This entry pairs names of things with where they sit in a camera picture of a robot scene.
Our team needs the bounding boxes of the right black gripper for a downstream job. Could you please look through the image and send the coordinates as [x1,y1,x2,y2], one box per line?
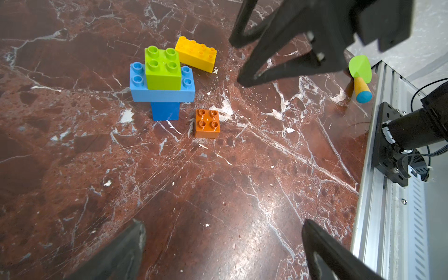
[237,1,414,88]

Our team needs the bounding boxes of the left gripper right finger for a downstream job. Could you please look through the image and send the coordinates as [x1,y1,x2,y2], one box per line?
[302,219,381,280]

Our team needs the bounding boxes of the yellow long lego brick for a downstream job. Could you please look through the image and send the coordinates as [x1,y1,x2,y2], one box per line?
[175,36,217,73]

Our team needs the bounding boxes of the aluminium front rail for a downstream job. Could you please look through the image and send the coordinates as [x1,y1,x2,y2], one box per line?
[351,62,448,280]

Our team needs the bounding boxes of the dark blue small lego brick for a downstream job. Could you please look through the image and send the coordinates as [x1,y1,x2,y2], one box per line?
[150,102,180,121]

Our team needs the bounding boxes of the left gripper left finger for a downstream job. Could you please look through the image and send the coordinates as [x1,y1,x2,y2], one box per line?
[67,220,146,280]

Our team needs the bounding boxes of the green small lego brick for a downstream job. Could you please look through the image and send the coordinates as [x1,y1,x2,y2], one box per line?
[144,45,182,91]

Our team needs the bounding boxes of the light blue long lego brick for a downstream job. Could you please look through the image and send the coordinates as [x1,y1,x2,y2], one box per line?
[129,62,196,103]

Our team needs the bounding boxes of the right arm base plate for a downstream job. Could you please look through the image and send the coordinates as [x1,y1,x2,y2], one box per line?
[372,102,429,187]

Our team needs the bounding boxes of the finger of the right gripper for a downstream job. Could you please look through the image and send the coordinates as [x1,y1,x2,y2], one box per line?
[229,1,315,49]

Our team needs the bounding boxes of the orange small lego brick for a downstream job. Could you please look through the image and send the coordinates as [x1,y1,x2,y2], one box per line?
[194,109,221,139]

